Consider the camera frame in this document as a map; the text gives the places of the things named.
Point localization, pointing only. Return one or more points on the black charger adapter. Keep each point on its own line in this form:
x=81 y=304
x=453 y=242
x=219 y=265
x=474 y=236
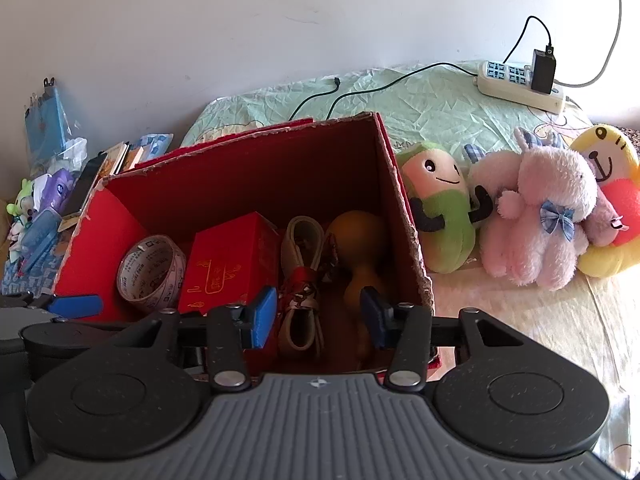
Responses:
x=543 y=71

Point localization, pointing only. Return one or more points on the pink rabbit plush toy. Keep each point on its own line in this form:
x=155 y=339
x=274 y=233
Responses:
x=530 y=220

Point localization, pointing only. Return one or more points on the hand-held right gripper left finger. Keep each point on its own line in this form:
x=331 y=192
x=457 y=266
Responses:
x=262 y=317

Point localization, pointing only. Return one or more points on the green toy figure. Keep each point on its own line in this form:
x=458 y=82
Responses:
x=21 y=200

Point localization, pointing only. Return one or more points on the large red cardboard box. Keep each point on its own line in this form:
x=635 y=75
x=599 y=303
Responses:
x=225 y=185

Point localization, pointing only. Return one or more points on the printed clear tape roll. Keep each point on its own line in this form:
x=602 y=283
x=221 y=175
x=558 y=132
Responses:
x=150 y=272

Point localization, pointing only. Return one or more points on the pale yellow cloth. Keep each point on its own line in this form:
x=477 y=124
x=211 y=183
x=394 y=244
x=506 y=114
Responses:
x=540 y=320

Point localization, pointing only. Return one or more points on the yellow plush toy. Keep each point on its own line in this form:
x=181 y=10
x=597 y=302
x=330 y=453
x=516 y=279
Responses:
x=610 y=160

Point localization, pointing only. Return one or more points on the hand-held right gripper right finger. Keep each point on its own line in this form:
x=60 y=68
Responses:
x=375 y=317

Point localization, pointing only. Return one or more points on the green bean plush toy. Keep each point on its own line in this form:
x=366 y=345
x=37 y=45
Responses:
x=445 y=200

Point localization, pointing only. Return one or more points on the blue packet in clear bag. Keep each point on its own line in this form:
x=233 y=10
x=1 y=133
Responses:
x=47 y=120

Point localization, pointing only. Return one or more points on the white power strip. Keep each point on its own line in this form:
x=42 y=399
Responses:
x=505 y=85

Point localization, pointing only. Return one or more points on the dark patterned blanket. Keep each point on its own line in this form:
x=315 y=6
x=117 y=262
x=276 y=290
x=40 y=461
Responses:
x=632 y=136

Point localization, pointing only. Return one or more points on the blue pencil case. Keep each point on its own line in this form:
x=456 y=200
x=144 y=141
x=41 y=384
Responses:
x=40 y=237

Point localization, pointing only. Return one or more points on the purple packet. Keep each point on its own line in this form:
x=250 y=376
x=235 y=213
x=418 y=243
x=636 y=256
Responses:
x=57 y=192

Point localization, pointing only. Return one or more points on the picture book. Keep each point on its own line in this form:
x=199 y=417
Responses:
x=116 y=157

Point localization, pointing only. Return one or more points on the small purple plush toy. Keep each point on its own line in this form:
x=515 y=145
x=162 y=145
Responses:
x=602 y=215

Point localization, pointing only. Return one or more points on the white toy figure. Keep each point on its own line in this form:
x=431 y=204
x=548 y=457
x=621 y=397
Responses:
x=16 y=237

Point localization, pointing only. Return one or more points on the orange book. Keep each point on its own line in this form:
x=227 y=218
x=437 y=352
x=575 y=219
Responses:
x=136 y=157

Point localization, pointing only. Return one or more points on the black phone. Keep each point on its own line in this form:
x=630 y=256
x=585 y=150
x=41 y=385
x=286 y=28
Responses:
x=85 y=187

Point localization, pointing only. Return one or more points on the white crumpled plastic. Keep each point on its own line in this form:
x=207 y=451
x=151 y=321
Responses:
x=70 y=155

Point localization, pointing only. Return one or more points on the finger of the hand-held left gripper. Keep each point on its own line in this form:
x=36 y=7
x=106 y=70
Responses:
x=75 y=306

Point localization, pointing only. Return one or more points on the brown wooden gourd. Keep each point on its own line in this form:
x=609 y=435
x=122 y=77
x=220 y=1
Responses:
x=355 y=240

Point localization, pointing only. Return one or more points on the small red gift box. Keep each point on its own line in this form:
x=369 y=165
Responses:
x=225 y=255

